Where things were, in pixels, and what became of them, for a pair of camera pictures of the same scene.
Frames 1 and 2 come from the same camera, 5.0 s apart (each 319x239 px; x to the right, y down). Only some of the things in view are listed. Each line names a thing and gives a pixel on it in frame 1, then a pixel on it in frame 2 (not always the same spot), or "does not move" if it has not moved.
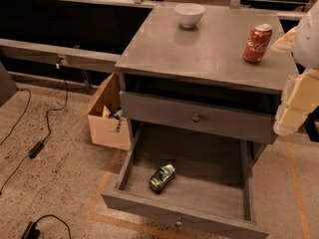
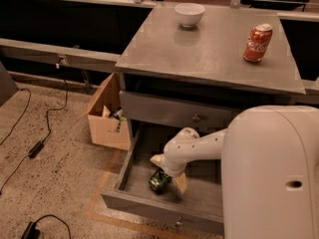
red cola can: [257, 42] does not move
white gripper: [308, 40] → [172, 167]
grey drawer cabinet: [201, 89] does not move
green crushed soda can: [161, 177] does not move
